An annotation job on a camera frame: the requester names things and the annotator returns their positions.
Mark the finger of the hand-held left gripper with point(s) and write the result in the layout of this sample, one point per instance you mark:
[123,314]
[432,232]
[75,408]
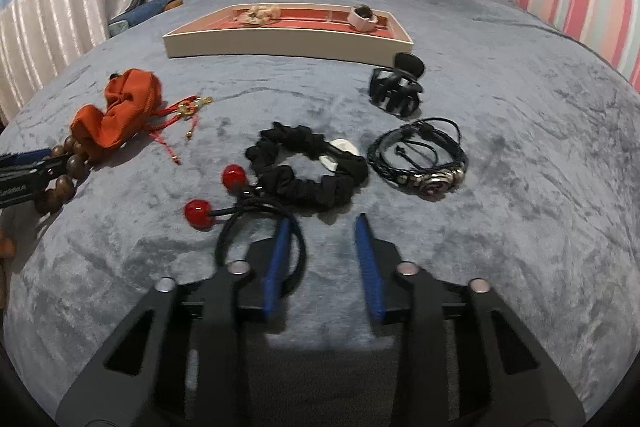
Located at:
[22,194]
[30,158]

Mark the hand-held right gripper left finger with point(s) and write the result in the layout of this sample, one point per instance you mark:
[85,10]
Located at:
[277,272]

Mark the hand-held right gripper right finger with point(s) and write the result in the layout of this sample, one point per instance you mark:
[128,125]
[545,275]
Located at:
[371,272]

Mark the black scrunchie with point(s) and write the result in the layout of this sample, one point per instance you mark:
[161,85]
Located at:
[295,184]

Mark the orange scrunchie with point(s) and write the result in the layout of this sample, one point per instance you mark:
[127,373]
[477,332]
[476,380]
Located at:
[125,107]

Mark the beige jewelry tray red lining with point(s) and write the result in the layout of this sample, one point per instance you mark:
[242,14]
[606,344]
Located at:
[280,44]

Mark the white satin curtain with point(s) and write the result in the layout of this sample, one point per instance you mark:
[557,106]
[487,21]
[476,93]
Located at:
[55,22]

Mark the blue cloth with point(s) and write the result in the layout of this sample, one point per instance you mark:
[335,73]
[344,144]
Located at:
[137,14]

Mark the black hair claw clip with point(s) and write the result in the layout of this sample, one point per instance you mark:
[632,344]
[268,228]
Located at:
[395,84]

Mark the grey bed blanket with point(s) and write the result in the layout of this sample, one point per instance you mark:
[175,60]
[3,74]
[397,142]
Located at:
[500,132]

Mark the silver hair clip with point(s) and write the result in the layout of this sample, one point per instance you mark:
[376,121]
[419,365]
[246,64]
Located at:
[362,19]

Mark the beige fluffy scrunchie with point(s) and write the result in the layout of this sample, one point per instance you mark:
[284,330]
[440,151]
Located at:
[258,15]

